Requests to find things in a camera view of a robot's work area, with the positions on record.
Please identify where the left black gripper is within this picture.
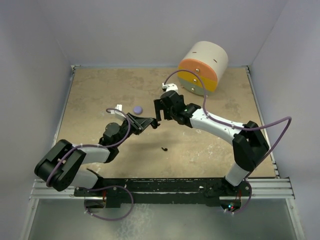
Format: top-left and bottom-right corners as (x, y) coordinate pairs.
(114, 112), (153, 148)

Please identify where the purple earbud charging case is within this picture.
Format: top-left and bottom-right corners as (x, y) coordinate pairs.
(133, 106), (143, 115)

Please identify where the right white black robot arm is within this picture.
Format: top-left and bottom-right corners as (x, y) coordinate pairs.
(153, 90), (270, 196)

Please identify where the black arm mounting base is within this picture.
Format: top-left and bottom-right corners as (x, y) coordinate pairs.
(74, 176), (252, 210)

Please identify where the round cream drawer cabinet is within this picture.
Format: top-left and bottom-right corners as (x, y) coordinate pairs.
(177, 41), (229, 96)

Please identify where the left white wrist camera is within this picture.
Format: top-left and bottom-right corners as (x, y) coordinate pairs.
(109, 104), (125, 119)

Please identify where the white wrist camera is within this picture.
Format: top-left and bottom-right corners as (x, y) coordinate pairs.
(161, 83), (179, 93)
(109, 104), (125, 119)

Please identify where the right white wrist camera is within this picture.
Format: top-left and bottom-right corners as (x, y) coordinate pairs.
(161, 83), (179, 93)

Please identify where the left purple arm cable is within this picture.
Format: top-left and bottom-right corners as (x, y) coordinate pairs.
(46, 107), (132, 187)

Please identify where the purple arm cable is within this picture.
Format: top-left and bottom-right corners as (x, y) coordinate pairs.
(163, 69), (293, 181)
(46, 107), (132, 187)

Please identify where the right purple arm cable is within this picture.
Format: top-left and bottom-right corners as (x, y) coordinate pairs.
(163, 69), (293, 181)

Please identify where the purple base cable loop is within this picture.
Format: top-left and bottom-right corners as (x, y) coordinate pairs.
(83, 184), (135, 221)

